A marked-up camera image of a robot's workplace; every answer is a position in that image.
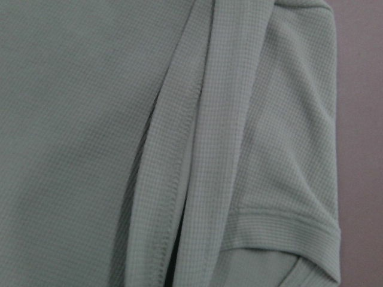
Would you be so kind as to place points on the olive green long-sleeve shirt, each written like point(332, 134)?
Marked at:
point(169, 143)

